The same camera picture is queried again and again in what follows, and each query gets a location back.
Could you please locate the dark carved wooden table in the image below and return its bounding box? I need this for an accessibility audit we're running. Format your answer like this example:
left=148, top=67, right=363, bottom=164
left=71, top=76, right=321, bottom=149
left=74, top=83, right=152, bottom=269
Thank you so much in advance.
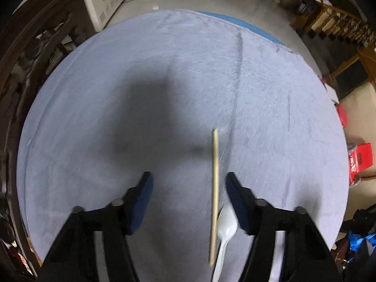
left=1, top=0, right=95, bottom=281

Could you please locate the beige sofa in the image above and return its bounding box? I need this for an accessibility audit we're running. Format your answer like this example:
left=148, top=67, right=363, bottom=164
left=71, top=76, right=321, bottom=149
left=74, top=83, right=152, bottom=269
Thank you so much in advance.
left=340, top=82, right=376, bottom=220

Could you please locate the white plastic spoon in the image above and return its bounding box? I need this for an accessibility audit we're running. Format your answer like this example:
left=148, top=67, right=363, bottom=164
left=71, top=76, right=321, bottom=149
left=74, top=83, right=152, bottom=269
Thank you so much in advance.
left=211, top=204, right=238, bottom=282

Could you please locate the light blue table cloth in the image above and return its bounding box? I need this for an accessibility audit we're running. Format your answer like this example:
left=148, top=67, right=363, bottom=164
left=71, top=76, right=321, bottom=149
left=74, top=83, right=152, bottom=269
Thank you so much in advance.
left=17, top=10, right=348, bottom=281

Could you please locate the red and yellow stool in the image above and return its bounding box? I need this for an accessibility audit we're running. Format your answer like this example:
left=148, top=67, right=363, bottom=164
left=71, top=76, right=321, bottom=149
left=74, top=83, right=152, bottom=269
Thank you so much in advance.
left=335, top=104, right=348, bottom=127

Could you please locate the red plastic child chair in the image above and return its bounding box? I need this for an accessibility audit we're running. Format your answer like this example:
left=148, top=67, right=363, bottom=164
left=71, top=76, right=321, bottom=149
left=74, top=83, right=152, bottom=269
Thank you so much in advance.
left=347, top=143, right=373, bottom=187

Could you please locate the wooden chopstick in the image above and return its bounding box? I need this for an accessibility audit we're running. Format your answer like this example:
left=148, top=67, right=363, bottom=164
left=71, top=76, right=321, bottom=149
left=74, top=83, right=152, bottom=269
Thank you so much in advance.
left=208, top=129, right=219, bottom=267

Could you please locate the wooden stair railing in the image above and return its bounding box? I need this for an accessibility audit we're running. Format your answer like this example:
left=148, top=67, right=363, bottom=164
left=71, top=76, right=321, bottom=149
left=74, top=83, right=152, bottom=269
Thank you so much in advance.
left=291, top=0, right=375, bottom=48

